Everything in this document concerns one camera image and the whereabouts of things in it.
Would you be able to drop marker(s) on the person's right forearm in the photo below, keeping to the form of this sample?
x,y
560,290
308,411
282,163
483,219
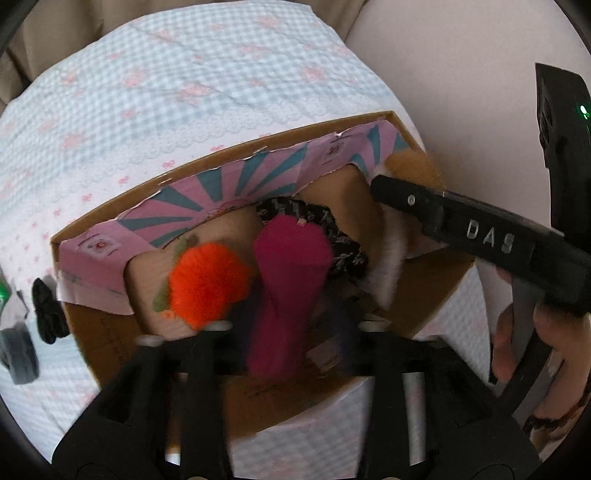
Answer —
x,y
551,441

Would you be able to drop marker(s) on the cardboard box with pink lining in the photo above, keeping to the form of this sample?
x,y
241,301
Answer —
x,y
94,332

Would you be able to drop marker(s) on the black patterned fabric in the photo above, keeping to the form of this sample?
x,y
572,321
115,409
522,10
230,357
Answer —
x,y
347,251

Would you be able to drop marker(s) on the person's right hand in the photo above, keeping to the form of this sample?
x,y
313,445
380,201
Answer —
x,y
570,344

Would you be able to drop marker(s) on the magenta soft sock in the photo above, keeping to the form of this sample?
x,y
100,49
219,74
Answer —
x,y
286,286

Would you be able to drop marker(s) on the orange plush toy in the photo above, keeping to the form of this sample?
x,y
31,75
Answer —
x,y
207,282

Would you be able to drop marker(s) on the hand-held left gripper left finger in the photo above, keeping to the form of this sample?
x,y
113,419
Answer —
x,y
207,357

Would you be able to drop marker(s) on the checkered floral bed sheet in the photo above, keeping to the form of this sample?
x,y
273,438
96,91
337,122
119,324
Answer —
x,y
184,92

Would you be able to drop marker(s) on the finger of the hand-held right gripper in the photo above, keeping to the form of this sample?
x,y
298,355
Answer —
x,y
461,226

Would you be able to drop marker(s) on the black cloth item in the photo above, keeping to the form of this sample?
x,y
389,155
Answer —
x,y
48,309

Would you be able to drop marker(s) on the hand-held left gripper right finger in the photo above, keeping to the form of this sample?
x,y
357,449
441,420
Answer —
x,y
379,356

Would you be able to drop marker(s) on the green item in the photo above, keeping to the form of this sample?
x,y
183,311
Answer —
x,y
3,294

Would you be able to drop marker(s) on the tan and white plush toy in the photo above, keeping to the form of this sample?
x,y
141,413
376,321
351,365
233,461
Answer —
x,y
388,270

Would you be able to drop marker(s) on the grey wheeled object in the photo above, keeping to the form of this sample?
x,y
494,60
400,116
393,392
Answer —
x,y
18,355

